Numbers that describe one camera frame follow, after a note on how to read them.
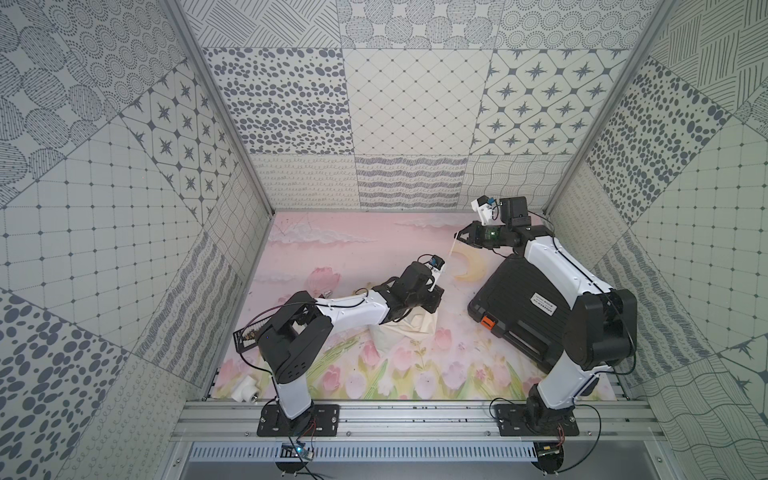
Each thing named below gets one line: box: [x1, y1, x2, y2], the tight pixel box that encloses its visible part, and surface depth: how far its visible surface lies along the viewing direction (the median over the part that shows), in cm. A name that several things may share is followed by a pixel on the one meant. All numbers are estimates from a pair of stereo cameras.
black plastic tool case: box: [467, 254, 573, 374], surface depth 88 cm
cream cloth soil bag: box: [370, 306, 438, 353], surface depth 85 cm
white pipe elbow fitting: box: [231, 375, 260, 404], surface depth 77 cm
